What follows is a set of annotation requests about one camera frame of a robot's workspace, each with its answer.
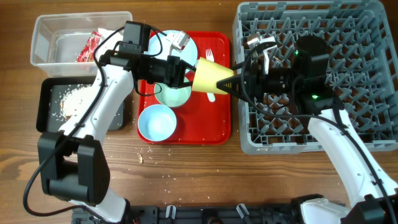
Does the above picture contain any grey dishwasher rack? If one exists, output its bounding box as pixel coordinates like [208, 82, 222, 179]
[233, 1, 397, 155]

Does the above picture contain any white napkin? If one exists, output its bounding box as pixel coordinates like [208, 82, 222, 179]
[96, 28, 123, 60]

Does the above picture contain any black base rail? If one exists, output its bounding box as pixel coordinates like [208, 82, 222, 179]
[71, 203, 348, 224]

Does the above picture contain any red snack wrapper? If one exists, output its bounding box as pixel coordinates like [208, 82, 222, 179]
[76, 31, 101, 62]

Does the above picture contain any light blue plate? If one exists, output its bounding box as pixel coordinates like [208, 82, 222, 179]
[144, 30, 198, 66]

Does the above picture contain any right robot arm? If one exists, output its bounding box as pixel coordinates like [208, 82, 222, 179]
[192, 35, 397, 223]

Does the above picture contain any clear plastic waste bin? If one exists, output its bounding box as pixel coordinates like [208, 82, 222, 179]
[30, 11, 132, 77]

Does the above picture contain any red serving tray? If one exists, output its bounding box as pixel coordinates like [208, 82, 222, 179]
[136, 30, 232, 146]

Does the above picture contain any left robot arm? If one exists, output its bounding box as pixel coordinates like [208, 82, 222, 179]
[29, 50, 196, 223]

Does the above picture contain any pale green bowl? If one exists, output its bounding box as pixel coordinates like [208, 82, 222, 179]
[154, 83, 192, 108]

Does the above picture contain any white rice pile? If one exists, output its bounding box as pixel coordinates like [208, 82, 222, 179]
[50, 84, 96, 121]

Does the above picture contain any light blue bowl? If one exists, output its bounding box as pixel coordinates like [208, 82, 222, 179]
[137, 105, 177, 142]

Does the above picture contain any black waste tray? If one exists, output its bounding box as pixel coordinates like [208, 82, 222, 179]
[35, 75, 127, 134]

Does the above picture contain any food scrap on table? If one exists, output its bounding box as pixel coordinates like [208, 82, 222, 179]
[138, 154, 144, 164]

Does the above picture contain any white plastic fork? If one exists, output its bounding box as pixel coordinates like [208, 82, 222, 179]
[205, 49, 215, 62]

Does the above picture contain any yellow plastic cup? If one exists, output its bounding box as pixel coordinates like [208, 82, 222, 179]
[192, 57, 234, 95]

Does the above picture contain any white plastic spoon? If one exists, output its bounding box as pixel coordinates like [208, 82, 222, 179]
[206, 93, 215, 103]

